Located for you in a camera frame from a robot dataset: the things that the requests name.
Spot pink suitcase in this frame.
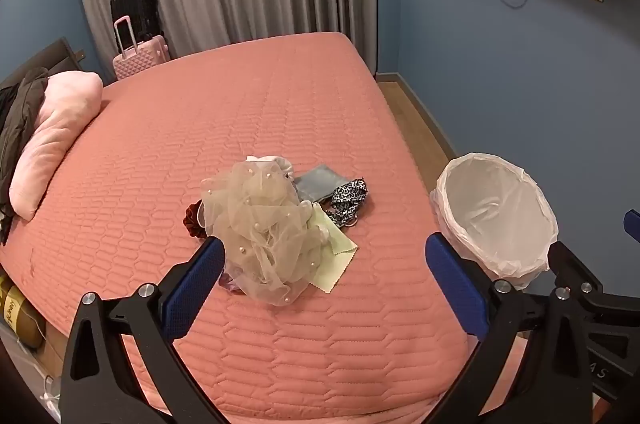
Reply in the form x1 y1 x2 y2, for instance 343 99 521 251
112 16 171 80

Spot pale yellow cloth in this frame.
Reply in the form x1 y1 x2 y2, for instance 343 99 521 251
300 204 360 295

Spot dark clothing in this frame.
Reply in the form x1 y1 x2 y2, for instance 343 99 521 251
0 68 50 245

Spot leopard print scrunchie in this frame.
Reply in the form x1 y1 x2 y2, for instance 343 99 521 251
327 178 373 229

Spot brown bottle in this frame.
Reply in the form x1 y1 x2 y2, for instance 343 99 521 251
0 275 46 350

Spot black suitcase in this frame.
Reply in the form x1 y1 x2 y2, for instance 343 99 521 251
110 0 168 54

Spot pink quilted bed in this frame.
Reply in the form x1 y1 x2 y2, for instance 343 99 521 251
0 32 481 424

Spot beige tulle scrunchie with pearls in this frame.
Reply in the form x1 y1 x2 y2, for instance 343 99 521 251
201 155 326 307

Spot white sock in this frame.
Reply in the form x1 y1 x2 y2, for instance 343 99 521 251
245 155 297 182

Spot trash bin with white bag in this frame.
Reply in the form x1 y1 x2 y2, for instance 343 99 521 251
430 152 560 291

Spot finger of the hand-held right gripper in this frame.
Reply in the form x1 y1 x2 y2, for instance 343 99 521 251
623 210 640 247
547 243 640 339

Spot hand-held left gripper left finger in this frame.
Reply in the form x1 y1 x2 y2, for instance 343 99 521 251
59 236 236 424

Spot dark red flower scrunchie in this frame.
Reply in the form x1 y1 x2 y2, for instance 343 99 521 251
182 200 208 241

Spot light pink cloth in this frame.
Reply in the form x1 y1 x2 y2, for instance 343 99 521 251
217 271 246 295

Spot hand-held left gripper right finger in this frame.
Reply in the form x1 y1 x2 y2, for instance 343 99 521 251
424 231 596 424

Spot pink pillow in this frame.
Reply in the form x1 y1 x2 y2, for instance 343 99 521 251
10 71 105 221

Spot grey cloth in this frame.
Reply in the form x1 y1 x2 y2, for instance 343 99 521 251
292 164 353 205

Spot dark headboard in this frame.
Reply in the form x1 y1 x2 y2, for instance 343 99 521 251
0 38 83 87

